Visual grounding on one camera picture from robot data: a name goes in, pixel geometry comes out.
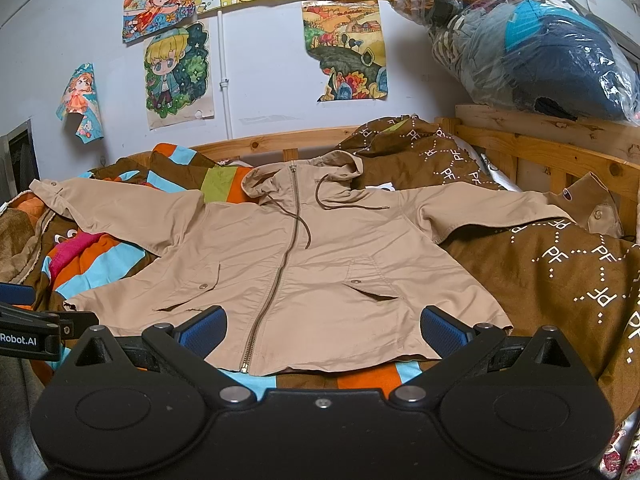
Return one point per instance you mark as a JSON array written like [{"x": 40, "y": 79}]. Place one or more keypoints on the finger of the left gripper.
[{"x": 16, "y": 294}]

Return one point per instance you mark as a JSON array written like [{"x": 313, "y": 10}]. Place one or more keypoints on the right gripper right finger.
[{"x": 463, "y": 350}]

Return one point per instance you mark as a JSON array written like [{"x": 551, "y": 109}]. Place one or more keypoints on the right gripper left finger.
[{"x": 183, "y": 349}]

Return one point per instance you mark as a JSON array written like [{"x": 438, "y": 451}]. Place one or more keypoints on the beige hooded zip jacket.
[{"x": 312, "y": 274}]

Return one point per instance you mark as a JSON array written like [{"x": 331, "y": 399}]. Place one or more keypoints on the plastic bag of clothes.
[{"x": 544, "y": 56}]

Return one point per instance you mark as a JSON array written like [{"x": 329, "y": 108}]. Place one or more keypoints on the colourful striped monkey duvet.
[{"x": 544, "y": 272}]

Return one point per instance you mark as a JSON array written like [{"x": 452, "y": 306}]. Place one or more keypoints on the floral fabric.
[{"x": 621, "y": 459}]

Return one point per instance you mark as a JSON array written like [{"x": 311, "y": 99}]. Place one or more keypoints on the brown PF patterned pillow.
[{"x": 408, "y": 152}]

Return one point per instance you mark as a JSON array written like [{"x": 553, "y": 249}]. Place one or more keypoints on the small curled girl poster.
[{"x": 79, "y": 98}]

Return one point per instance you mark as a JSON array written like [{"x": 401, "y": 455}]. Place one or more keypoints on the blond boy drawing poster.
[{"x": 176, "y": 66}]

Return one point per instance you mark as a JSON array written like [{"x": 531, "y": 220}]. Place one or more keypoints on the landscape drawing poster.
[{"x": 346, "y": 38}]

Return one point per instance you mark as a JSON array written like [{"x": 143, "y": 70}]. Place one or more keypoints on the red-haired girl drawing poster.
[{"x": 142, "y": 18}]

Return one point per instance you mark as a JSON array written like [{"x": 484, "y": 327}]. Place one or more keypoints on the white air conditioner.
[{"x": 620, "y": 19}]

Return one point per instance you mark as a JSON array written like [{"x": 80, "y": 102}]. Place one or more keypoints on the brown corduroy garment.
[{"x": 590, "y": 204}]

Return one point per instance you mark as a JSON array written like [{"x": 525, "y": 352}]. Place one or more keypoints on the wooden bed frame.
[{"x": 537, "y": 151}]

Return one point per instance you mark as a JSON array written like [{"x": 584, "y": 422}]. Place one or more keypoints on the white wall pipe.
[{"x": 224, "y": 79}]

